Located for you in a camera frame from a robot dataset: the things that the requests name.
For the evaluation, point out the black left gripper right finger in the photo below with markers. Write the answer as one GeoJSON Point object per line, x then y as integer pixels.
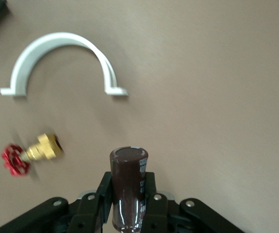
{"type": "Point", "coordinates": [163, 216]}

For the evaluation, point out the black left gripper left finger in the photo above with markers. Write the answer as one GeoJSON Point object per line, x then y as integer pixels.
{"type": "Point", "coordinates": [81, 216]}

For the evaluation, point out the brown table mat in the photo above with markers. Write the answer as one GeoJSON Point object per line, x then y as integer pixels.
{"type": "Point", "coordinates": [202, 72]}

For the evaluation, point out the dark brown cylindrical capacitor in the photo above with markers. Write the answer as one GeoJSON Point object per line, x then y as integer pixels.
{"type": "Point", "coordinates": [127, 174]}

